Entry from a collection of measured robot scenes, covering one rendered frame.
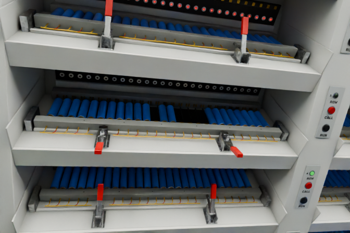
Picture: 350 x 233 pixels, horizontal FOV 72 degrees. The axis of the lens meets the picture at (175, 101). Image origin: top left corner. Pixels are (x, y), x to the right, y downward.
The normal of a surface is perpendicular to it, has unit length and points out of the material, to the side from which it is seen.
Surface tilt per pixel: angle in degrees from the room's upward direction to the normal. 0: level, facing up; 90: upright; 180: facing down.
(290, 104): 90
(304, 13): 90
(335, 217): 18
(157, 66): 108
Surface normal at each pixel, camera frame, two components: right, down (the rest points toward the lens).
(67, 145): 0.17, -0.83
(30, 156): 0.13, 0.56
